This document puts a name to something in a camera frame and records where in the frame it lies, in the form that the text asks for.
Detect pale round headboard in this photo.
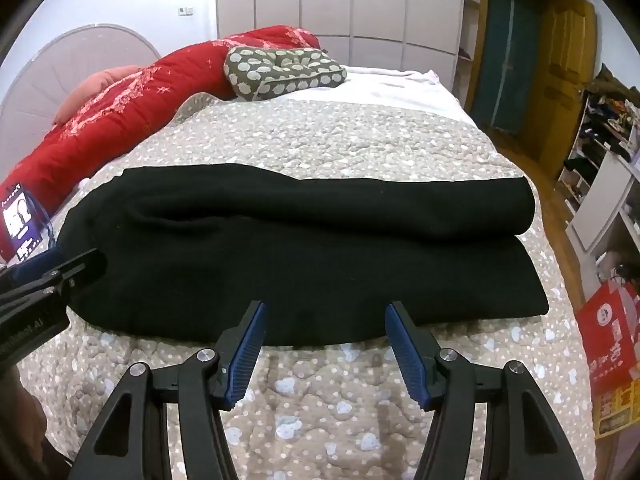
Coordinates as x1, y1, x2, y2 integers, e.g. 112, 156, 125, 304
0, 23, 162, 171

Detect blue cable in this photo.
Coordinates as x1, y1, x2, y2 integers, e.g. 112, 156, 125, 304
30, 192, 57, 252

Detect pink pillow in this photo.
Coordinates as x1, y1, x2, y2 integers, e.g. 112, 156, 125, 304
54, 65, 143, 126

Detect black pants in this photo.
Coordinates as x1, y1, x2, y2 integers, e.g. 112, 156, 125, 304
56, 162, 550, 348

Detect white wardrobe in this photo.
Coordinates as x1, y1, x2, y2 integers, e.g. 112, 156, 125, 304
215, 0, 466, 68

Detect wooden door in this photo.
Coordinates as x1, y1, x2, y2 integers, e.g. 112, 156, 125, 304
532, 2, 598, 181

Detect narrow white wall shelf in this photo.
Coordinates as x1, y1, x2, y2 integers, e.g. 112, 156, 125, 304
457, 0, 485, 111

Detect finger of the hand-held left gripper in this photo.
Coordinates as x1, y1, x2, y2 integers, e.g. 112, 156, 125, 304
0, 254, 67, 286
42, 251, 109, 306

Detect red paper bag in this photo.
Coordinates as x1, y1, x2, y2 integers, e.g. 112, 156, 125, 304
575, 280, 640, 441

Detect white bed sheet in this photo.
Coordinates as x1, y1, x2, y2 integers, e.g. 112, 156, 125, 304
295, 65, 473, 121

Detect beige dotted quilted blanket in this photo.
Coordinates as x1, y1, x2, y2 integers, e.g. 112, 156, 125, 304
15, 92, 598, 480

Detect white shelf with clothes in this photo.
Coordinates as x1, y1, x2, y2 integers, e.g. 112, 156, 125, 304
557, 62, 640, 261

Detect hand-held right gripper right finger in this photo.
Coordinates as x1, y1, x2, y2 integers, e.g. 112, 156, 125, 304
384, 301, 583, 480

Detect red floral quilt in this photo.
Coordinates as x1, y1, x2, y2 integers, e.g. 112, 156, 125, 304
0, 25, 321, 261

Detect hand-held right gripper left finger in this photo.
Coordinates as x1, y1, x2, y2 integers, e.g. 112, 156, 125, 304
70, 301, 267, 480

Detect olive dotted pillow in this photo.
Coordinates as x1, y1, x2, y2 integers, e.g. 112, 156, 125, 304
223, 46, 348, 102

